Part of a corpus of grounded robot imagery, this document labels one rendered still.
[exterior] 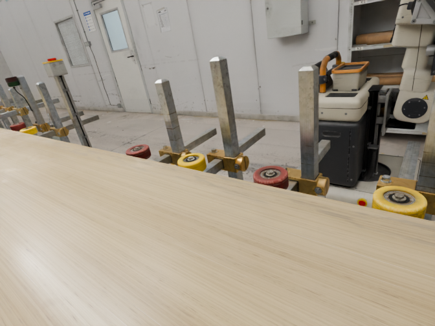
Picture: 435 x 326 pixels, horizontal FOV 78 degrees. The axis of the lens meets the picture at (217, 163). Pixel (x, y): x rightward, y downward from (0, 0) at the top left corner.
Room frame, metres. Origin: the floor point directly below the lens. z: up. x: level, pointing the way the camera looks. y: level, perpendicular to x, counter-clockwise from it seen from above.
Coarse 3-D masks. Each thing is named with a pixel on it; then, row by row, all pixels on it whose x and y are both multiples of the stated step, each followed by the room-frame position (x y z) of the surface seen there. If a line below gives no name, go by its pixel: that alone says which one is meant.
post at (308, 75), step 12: (300, 72) 0.62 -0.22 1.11; (312, 72) 0.60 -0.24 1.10; (300, 84) 0.62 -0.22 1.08; (312, 84) 0.60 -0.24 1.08; (300, 96) 0.62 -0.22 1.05; (312, 96) 0.60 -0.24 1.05; (300, 108) 0.62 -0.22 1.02; (312, 108) 0.60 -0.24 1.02; (300, 120) 0.62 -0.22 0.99; (312, 120) 0.60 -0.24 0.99; (300, 132) 0.62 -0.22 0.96; (312, 132) 0.60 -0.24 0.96; (300, 144) 0.62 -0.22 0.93; (312, 144) 0.60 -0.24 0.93; (312, 156) 0.60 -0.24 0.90; (312, 168) 0.60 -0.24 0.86
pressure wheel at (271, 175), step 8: (264, 168) 0.57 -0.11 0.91; (272, 168) 0.56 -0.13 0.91; (280, 168) 0.55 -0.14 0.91; (256, 176) 0.54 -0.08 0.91; (264, 176) 0.54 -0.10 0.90; (272, 176) 0.53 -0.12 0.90; (280, 176) 0.52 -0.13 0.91; (264, 184) 0.51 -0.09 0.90; (272, 184) 0.50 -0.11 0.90; (280, 184) 0.50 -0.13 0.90; (288, 184) 0.52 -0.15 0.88
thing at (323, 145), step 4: (324, 140) 0.85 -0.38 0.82; (328, 140) 0.84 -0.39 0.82; (320, 144) 0.82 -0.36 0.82; (324, 144) 0.82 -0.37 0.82; (328, 144) 0.83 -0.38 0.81; (320, 148) 0.79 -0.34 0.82; (324, 148) 0.80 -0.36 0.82; (328, 148) 0.83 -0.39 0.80; (320, 152) 0.77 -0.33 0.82; (324, 152) 0.80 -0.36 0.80; (320, 156) 0.77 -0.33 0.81; (300, 164) 0.71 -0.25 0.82; (300, 168) 0.69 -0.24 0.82; (292, 180) 0.63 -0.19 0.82; (292, 184) 0.61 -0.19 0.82; (296, 184) 0.62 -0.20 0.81; (288, 188) 0.60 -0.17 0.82; (292, 188) 0.59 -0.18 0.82; (296, 188) 0.62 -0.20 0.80
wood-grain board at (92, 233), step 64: (0, 128) 1.70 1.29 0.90; (0, 192) 0.72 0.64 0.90; (64, 192) 0.65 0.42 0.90; (128, 192) 0.58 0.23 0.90; (192, 192) 0.53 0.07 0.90; (256, 192) 0.48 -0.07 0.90; (0, 256) 0.42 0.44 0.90; (64, 256) 0.39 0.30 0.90; (128, 256) 0.36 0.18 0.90; (192, 256) 0.33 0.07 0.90; (256, 256) 0.31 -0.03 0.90; (320, 256) 0.28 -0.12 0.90; (384, 256) 0.27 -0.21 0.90; (0, 320) 0.27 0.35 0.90; (64, 320) 0.26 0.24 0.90; (128, 320) 0.24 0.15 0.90; (192, 320) 0.22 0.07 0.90; (256, 320) 0.21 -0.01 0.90; (320, 320) 0.19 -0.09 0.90; (384, 320) 0.18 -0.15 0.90
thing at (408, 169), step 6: (408, 144) 0.68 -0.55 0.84; (414, 144) 0.67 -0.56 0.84; (420, 144) 0.67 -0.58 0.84; (408, 150) 0.64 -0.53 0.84; (414, 150) 0.64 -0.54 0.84; (408, 156) 0.61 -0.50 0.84; (414, 156) 0.61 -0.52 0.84; (408, 162) 0.58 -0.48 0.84; (414, 162) 0.58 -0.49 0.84; (402, 168) 0.56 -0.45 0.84; (408, 168) 0.56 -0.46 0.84; (414, 168) 0.55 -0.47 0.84; (402, 174) 0.54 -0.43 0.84; (408, 174) 0.53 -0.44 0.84; (414, 174) 0.53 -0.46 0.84
